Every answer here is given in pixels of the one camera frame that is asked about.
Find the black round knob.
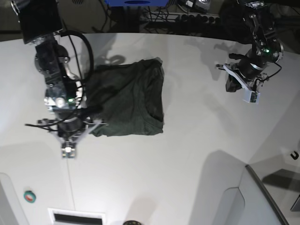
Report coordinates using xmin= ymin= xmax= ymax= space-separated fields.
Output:
xmin=123 ymin=220 xmax=142 ymax=225

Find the dark green t-shirt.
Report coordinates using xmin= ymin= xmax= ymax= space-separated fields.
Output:
xmin=86 ymin=58 xmax=164 ymax=137

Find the black u-shaped hook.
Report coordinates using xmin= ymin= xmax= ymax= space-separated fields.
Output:
xmin=290 ymin=151 xmax=300 ymax=160

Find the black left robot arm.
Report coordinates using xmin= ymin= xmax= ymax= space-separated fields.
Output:
xmin=216 ymin=0 xmax=284 ymax=104

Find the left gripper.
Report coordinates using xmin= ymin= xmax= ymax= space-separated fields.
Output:
xmin=216 ymin=52 xmax=267 ymax=104

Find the green red emergency button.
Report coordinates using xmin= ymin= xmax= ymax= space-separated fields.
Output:
xmin=23 ymin=190 xmax=36 ymax=203

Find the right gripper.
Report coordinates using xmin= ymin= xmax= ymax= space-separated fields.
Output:
xmin=37 ymin=110 xmax=107 ymax=158

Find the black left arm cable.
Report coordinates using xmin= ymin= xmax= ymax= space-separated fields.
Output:
xmin=252 ymin=62 xmax=283 ymax=91

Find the white power strip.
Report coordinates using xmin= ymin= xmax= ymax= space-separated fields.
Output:
xmin=140 ymin=11 xmax=221 ymax=25

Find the grey monitor frame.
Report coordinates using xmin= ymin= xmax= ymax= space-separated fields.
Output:
xmin=245 ymin=165 xmax=289 ymax=225

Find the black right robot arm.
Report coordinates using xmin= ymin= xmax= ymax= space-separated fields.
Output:
xmin=11 ymin=0 xmax=103 ymax=158

